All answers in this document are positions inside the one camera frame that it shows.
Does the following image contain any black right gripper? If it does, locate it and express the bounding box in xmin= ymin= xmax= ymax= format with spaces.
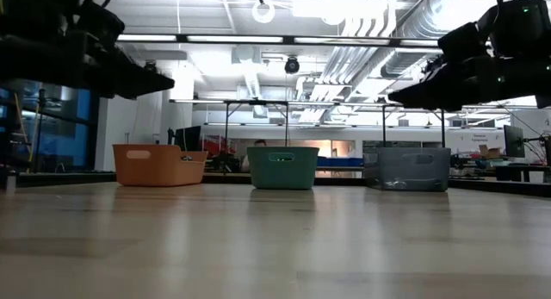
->
xmin=386 ymin=21 xmax=551 ymax=114

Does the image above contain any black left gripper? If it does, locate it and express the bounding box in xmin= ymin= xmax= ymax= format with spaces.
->
xmin=0 ymin=30 xmax=176 ymax=101

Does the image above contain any black computer monitor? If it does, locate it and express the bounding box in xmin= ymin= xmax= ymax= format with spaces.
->
xmin=173 ymin=125 xmax=202 ymax=153
xmin=503 ymin=124 xmax=526 ymax=159

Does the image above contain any brown cardboard box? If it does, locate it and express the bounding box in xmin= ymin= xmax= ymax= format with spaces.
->
xmin=479 ymin=144 xmax=503 ymax=160

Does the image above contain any grey plastic bin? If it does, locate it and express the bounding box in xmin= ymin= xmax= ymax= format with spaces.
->
xmin=362 ymin=146 xmax=452 ymax=193

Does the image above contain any orange plastic bin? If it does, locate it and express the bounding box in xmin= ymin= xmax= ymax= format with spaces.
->
xmin=112 ymin=143 xmax=209 ymax=188

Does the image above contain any overhead beam with light strips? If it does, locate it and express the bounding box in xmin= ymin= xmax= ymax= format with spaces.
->
xmin=115 ymin=33 xmax=444 ymax=48

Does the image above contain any person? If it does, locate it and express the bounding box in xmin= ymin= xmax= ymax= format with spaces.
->
xmin=240 ymin=139 xmax=268 ymax=173

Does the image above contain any teal plastic bin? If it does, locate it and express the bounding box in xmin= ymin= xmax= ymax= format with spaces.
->
xmin=246 ymin=146 xmax=320 ymax=190

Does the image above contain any black background rig frame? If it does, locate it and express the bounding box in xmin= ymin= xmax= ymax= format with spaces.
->
xmin=222 ymin=99 xmax=290 ymax=148
xmin=381 ymin=103 xmax=448 ymax=148

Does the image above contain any black ceiling mounted camera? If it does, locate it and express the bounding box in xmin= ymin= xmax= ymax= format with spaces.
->
xmin=423 ymin=55 xmax=444 ymax=76

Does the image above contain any black aluminium table frame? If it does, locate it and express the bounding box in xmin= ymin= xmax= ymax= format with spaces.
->
xmin=16 ymin=171 xmax=551 ymax=197

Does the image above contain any white ring ceiling fixture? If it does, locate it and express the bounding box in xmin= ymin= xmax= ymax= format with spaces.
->
xmin=251 ymin=0 xmax=276 ymax=25

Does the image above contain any black overhead camera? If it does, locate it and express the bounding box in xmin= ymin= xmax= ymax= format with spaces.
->
xmin=283 ymin=55 xmax=301 ymax=75

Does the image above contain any small grey metal post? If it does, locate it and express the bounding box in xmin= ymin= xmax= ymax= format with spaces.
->
xmin=4 ymin=169 xmax=17 ymax=195

